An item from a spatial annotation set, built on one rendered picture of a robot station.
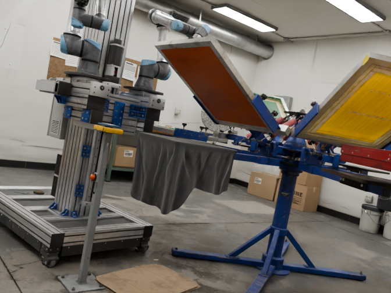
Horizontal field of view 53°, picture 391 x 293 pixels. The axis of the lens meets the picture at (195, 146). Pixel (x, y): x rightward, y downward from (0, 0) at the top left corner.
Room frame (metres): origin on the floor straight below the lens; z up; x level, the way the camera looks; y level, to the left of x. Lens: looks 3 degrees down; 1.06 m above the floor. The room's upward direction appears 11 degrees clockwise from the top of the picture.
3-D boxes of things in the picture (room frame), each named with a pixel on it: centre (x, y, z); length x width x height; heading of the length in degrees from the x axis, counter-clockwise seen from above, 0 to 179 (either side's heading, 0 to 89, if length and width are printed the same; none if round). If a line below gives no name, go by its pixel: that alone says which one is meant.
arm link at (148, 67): (3.02, 0.47, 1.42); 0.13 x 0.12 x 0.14; 135
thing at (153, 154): (2.37, 0.23, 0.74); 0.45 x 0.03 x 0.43; 39
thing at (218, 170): (2.36, -0.08, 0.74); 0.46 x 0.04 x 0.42; 129
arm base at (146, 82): (3.01, 0.47, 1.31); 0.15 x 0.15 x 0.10
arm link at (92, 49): (2.65, 0.81, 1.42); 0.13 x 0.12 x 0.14; 112
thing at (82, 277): (2.29, 0.52, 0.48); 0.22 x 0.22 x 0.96; 39
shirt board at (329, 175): (2.56, -0.92, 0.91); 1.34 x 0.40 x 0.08; 9
